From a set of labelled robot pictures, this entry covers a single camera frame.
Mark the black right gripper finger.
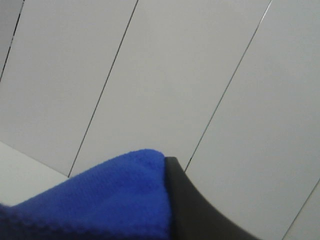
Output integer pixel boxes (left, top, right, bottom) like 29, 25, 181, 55
164, 156, 258, 240

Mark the blue microfibre towel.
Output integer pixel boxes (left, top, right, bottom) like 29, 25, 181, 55
0, 149, 172, 240

